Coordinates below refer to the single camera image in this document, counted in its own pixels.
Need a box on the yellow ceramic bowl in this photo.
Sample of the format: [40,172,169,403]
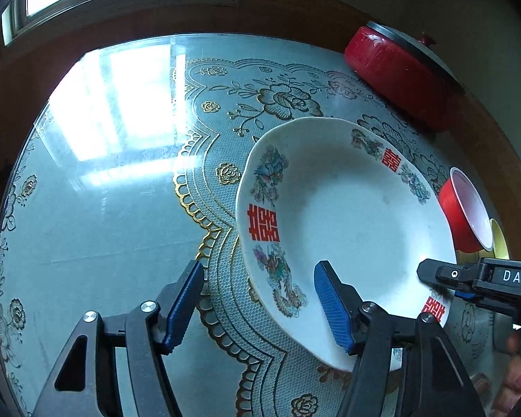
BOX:
[490,219,510,260]

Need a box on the red plastic bowl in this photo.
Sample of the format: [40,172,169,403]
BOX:
[439,167,493,253]

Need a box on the white floral ceramic plate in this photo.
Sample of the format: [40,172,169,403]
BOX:
[235,117,455,371]

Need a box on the person's right hand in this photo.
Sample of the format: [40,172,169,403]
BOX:
[489,329,521,416]

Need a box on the floral embossed table cover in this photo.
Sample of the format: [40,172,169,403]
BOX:
[0,35,463,416]

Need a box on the red pot with lid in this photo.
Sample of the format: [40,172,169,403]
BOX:
[344,21,465,132]

